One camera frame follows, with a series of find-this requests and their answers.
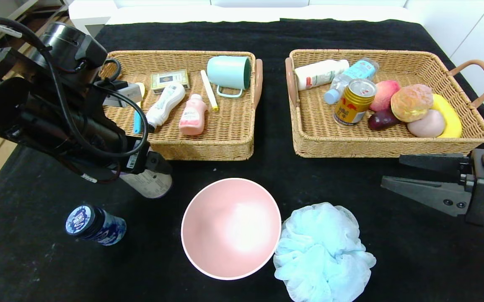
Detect pale pink round fruit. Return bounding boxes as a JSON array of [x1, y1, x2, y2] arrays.
[[407, 109, 446, 138]]

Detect small pink bottle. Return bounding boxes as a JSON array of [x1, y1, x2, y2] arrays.
[[179, 94, 208, 136]]

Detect yellow spoon blue handle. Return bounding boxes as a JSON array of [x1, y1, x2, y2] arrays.
[[133, 82, 146, 135]]

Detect pink bowl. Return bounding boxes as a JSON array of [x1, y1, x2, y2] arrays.
[[181, 178, 282, 281]]

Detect purple eggplant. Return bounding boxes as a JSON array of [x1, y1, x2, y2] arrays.
[[368, 110, 402, 131]]

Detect teal mug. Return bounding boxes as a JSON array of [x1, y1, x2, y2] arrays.
[[207, 56, 252, 99]]

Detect woven wicker basket brown handles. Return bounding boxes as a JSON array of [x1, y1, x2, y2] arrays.
[[99, 50, 264, 162], [285, 49, 484, 159]]

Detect black table cloth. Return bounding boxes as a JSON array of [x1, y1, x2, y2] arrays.
[[0, 19, 484, 302]]

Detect light blue bath loofah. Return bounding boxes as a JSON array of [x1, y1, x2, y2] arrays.
[[273, 203, 377, 302]]

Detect white milk bottle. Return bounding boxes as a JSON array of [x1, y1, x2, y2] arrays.
[[294, 59, 349, 91]]

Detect yellow drink can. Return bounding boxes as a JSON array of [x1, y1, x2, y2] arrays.
[[333, 78, 377, 127]]

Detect clear water bottle blue label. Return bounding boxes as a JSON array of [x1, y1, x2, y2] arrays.
[[324, 58, 379, 105]]

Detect yellow banana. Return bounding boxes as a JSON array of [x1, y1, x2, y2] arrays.
[[430, 93, 463, 139]]

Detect small green gold card box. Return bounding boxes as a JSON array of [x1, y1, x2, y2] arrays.
[[150, 70, 191, 94]]

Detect white bottle black cap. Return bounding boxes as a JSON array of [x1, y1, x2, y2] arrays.
[[145, 83, 186, 130]]

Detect white canister purple top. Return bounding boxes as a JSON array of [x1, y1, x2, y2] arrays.
[[118, 168, 173, 199]]

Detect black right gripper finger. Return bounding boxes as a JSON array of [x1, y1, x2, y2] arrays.
[[380, 174, 475, 217], [399, 153, 470, 177]]

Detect red peach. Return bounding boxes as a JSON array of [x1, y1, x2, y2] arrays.
[[370, 81, 401, 112]]

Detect white stick yellow tip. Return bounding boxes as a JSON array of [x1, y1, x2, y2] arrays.
[[200, 70, 219, 112]]

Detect orange bread bun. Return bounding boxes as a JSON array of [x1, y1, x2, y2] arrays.
[[391, 84, 434, 123]]

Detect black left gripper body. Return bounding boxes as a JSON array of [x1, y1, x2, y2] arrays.
[[109, 135, 151, 174]]

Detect white furniture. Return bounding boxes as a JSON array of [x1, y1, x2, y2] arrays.
[[68, 0, 410, 44]]

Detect white cabinet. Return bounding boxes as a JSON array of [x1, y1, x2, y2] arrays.
[[403, 0, 484, 139]]

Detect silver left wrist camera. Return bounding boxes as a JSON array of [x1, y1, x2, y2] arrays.
[[101, 82, 144, 108]]

